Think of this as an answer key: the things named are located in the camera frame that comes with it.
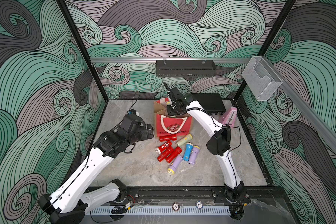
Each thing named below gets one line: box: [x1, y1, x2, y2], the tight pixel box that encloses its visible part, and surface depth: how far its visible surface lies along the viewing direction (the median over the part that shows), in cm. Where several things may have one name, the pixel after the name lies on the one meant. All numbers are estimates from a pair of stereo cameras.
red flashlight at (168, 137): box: [159, 133, 177, 142], surface depth 95 cm
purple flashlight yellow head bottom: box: [167, 154, 183, 175], surface depth 84 cm
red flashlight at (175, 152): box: [165, 146, 183, 164], surface depth 89 cm
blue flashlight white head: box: [182, 142, 194, 162], surface depth 89 cm
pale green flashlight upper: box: [175, 133, 193, 147], surface depth 94 cm
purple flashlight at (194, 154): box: [188, 145, 201, 165], surface depth 87 cm
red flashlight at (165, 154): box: [157, 146, 175, 162], surface depth 88 cm
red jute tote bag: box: [154, 98, 193, 137], surface depth 86 cm
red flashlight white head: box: [154, 140, 173, 155], surface depth 90 cm
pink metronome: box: [222, 107, 238, 128], surface depth 94 cm
